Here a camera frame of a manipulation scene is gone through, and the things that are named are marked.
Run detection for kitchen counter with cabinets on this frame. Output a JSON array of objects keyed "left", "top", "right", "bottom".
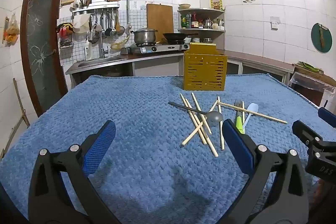
[{"left": 131, "top": 49, "right": 294, "bottom": 83}]

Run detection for steel gas stove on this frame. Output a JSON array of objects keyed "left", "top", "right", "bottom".
[{"left": 129, "top": 40, "right": 190, "bottom": 55}]

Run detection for green-handled metal fork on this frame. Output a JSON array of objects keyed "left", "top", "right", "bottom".
[{"left": 234, "top": 100, "right": 246, "bottom": 135}]

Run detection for hanging plastic bags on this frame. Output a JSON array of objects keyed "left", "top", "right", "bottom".
[{"left": 3, "top": 13, "right": 21, "bottom": 46}]

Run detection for blue knitted blanket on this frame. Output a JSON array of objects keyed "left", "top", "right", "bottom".
[{"left": 0, "top": 73, "right": 336, "bottom": 224}]

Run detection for green round board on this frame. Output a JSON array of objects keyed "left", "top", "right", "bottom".
[{"left": 311, "top": 22, "right": 336, "bottom": 53}]

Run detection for yellow slotted utensil holder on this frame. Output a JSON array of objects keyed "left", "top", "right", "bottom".
[{"left": 183, "top": 42, "right": 228, "bottom": 91}]

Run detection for hanging steel ladle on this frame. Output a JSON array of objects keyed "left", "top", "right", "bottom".
[{"left": 110, "top": 9, "right": 118, "bottom": 37}]

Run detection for grey spoon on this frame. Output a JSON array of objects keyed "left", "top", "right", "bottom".
[{"left": 168, "top": 101, "right": 224, "bottom": 125}]

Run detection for steel sink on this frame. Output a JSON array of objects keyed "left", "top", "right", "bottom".
[{"left": 66, "top": 55, "right": 132, "bottom": 75}]

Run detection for yellow hose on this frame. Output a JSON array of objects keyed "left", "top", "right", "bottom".
[{"left": 110, "top": 34, "right": 131, "bottom": 50}]

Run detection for steel faucet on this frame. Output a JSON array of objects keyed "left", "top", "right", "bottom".
[{"left": 89, "top": 24, "right": 109, "bottom": 59}]

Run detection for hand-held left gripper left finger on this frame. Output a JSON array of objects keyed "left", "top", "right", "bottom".
[{"left": 28, "top": 120, "right": 117, "bottom": 224}]

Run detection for steel corner shelf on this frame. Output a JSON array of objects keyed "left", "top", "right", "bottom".
[{"left": 177, "top": 8, "right": 226, "bottom": 51}]

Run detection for white cloth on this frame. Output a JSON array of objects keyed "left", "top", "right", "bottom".
[{"left": 73, "top": 14, "right": 91, "bottom": 34}]

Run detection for green vegetables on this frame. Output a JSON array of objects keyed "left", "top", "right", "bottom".
[{"left": 296, "top": 61, "right": 325, "bottom": 73}]

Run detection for wooden cutting board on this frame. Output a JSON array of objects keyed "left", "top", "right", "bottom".
[{"left": 146, "top": 4, "right": 174, "bottom": 34}]

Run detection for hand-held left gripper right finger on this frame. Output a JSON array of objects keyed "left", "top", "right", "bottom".
[{"left": 221, "top": 118, "right": 309, "bottom": 224}]

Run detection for red yellow gloves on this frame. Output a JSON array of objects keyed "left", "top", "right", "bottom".
[{"left": 56, "top": 23, "right": 75, "bottom": 37}]

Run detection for black wok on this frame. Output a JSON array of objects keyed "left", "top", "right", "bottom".
[{"left": 162, "top": 32, "right": 199, "bottom": 42}]

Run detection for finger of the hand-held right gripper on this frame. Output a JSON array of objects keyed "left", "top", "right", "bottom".
[
  {"left": 292, "top": 120, "right": 324, "bottom": 147},
  {"left": 318, "top": 107, "right": 336, "bottom": 127}
]

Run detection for plastic-covered brown box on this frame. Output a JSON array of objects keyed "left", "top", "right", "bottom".
[{"left": 289, "top": 64, "right": 336, "bottom": 107}]

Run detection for white soap bottle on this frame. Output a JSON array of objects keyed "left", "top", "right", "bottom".
[{"left": 84, "top": 43, "right": 93, "bottom": 61}]

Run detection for hanging wooden spatula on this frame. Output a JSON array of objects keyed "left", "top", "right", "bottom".
[{"left": 115, "top": 10, "right": 124, "bottom": 35}]

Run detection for dark wooden glass door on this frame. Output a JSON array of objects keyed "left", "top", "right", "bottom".
[{"left": 20, "top": 0, "right": 69, "bottom": 117}]

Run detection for light blue spatula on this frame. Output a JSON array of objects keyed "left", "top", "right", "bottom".
[{"left": 241, "top": 103, "right": 259, "bottom": 132}]

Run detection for steel cooking pot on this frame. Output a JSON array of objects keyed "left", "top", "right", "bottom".
[{"left": 130, "top": 28, "right": 159, "bottom": 46}]

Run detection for steel wall utensil rack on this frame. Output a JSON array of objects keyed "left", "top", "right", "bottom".
[{"left": 71, "top": 2, "right": 120, "bottom": 15}]

